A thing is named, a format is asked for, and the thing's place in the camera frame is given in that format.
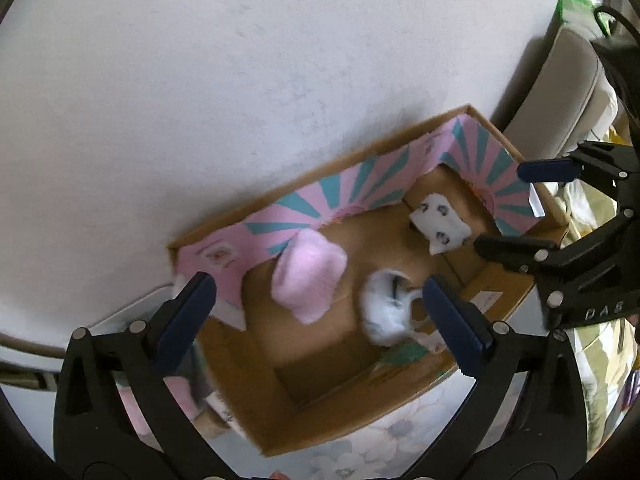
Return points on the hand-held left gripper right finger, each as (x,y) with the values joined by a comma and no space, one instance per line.
(452,325)

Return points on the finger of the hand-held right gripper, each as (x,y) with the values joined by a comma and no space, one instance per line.
(515,251)
(545,170)

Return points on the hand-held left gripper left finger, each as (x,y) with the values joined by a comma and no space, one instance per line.
(187,310)

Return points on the white fluffy cloth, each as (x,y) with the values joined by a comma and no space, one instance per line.
(385,310)

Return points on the pink printed cardboard box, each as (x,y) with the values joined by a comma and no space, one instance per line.
(320,360)

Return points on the yellow-green floral quilt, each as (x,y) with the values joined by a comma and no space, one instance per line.
(607,360)

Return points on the beige pillow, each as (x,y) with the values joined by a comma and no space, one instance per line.
(560,95)

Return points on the white patterned sock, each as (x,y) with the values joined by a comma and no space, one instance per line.
(440,225)

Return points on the pink cloth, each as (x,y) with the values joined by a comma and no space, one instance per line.
(137,410)

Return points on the floral bedsheet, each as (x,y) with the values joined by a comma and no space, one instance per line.
(400,435)

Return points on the pink fluffy sock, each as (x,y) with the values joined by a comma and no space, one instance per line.
(310,280)

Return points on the green and white packet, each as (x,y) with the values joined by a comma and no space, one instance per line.
(580,2)

